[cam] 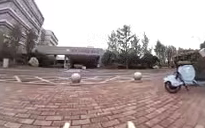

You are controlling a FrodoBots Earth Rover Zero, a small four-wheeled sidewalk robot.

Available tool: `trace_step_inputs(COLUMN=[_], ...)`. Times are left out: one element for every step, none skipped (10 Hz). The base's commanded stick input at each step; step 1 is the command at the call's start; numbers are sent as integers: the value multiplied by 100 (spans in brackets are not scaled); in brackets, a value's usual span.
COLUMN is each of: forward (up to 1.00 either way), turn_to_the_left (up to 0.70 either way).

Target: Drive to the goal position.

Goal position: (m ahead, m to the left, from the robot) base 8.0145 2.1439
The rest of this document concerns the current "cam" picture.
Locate low grey canopy building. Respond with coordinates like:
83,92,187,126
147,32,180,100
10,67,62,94
34,45,106,70

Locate stone ball bollard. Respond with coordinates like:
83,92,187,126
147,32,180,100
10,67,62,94
70,72,82,85
133,71,143,82

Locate row of trees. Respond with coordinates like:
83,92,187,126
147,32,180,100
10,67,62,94
100,24,178,70

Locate grey building behind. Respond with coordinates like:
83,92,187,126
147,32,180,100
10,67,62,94
39,28,60,48

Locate robot's own part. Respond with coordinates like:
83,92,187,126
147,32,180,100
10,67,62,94
62,121,71,128
127,121,137,128

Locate large pale boulder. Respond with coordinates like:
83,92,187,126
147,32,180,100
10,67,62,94
27,56,40,68

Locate pale blue scooter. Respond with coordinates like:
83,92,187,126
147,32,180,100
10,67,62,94
163,64,198,94

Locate trees beside tall building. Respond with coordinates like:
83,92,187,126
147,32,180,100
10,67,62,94
0,24,39,66

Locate tall grey building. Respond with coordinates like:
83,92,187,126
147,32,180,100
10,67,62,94
0,0,45,64

